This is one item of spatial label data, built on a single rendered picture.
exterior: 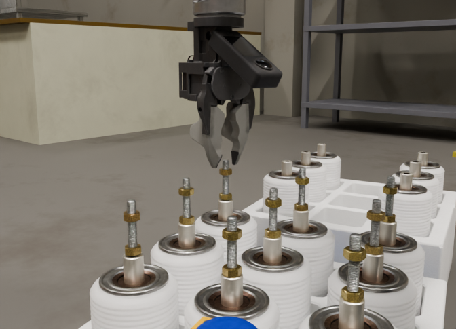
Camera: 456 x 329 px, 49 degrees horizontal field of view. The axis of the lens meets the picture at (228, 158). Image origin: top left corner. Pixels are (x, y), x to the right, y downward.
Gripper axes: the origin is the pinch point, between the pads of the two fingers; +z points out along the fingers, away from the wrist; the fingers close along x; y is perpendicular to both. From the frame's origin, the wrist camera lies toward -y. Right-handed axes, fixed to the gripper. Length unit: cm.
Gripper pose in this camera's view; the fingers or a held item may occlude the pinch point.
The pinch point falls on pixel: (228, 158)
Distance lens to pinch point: 73.4
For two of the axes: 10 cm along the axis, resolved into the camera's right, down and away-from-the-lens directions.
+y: -6.5, -1.5, 7.4
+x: -7.6, 1.3, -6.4
